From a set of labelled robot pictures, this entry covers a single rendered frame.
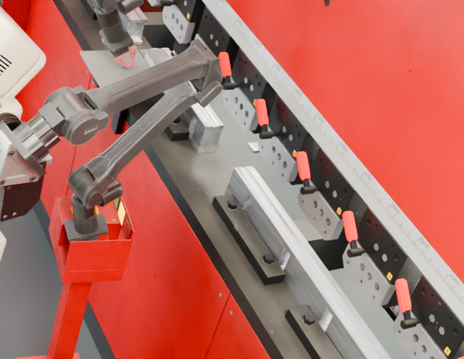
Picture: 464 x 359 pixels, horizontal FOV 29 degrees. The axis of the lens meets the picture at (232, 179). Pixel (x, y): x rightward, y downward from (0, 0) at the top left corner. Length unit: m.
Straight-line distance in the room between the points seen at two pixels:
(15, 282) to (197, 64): 1.44
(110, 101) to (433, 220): 0.71
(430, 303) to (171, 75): 0.75
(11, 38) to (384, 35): 0.75
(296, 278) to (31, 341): 1.19
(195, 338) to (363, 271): 0.65
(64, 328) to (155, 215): 0.41
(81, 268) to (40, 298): 0.90
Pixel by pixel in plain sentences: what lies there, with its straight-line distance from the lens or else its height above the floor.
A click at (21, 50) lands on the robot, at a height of 1.34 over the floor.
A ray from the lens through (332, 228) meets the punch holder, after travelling 1.99.
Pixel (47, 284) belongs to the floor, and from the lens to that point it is 3.25.
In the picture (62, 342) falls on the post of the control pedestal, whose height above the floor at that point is 0.34.
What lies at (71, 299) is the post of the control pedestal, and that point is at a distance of 2.51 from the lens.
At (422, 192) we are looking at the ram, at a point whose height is 1.39.
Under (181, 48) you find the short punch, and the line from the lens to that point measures 2.60.
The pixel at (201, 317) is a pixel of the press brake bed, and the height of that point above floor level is 0.66.
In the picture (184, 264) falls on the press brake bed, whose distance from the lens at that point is 2.40.
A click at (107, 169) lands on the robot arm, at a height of 1.03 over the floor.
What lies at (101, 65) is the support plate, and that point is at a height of 1.00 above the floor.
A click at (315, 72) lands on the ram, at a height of 1.39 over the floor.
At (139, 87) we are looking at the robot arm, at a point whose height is 1.29.
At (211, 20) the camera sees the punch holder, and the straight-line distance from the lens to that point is 2.38.
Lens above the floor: 2.35
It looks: 37 degrees down
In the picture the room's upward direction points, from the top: 20 degrees clockwise
